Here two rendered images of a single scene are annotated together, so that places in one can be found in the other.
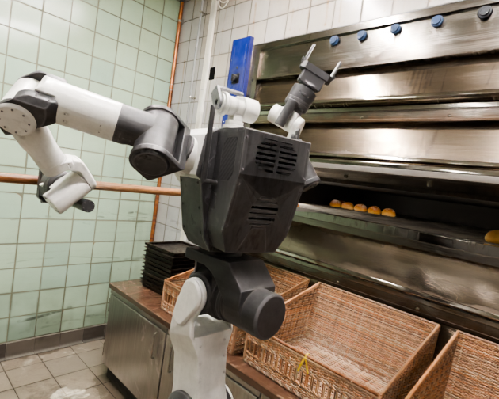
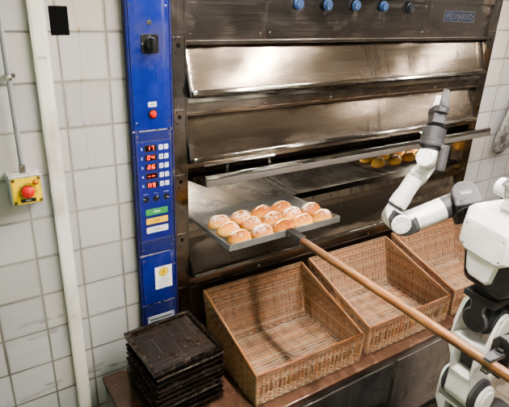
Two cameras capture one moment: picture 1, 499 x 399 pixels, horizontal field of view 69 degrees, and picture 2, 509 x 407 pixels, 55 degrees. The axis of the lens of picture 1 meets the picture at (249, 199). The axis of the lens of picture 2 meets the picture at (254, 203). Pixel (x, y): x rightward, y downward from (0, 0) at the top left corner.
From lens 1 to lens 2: 248 cm
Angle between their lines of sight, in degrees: 77
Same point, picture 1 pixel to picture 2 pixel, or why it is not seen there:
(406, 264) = (361, 207)
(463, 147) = (395, 115)
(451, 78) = (390, 61)
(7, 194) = not seen: outside the picture
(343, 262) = (324, 231)
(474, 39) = (401, 29)
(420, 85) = (374, 67)
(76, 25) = not seen: outside the picture
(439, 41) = (383, 25)
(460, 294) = not seen: hidden behind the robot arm
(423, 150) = (376, 122)
